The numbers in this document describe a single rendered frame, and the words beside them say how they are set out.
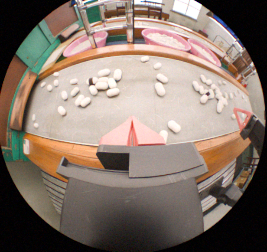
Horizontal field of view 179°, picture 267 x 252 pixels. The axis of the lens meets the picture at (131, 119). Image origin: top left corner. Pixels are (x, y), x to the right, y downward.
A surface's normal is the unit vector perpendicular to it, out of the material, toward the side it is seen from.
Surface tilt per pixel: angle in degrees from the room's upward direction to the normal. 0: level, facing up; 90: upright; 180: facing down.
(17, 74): 90
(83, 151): 45
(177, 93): 0
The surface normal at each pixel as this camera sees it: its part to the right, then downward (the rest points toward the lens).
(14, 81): 1.00, -0.01
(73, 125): -0.01, -0.23
